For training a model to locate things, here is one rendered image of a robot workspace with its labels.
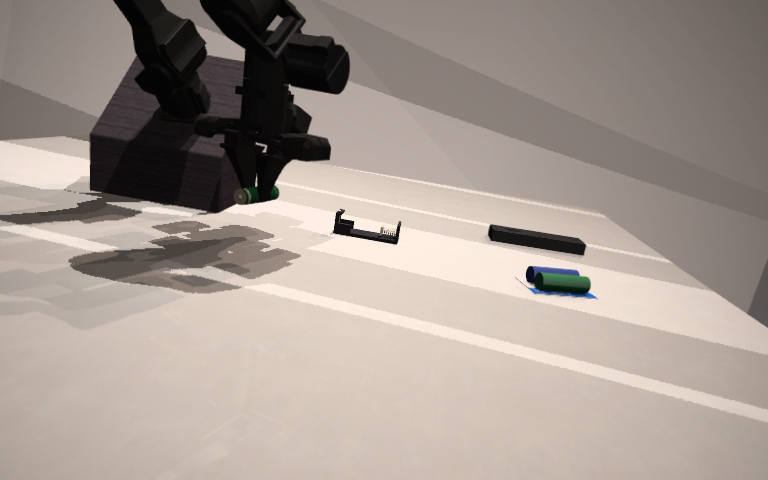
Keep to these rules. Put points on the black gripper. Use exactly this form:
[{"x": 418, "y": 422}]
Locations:
[{"x": 263, "y": 110}]

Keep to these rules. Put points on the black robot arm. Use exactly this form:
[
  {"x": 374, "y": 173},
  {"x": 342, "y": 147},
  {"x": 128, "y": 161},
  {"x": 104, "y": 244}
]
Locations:
[{"x": 171, "y": 50}]

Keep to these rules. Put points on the black rectangular bar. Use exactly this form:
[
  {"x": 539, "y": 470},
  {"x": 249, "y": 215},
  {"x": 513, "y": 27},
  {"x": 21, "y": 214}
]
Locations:
[{"x": 536, "y": 239}]

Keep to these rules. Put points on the green and black battery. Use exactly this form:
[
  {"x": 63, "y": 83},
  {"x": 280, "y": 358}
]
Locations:
[{"x": 247, "y": 196}]

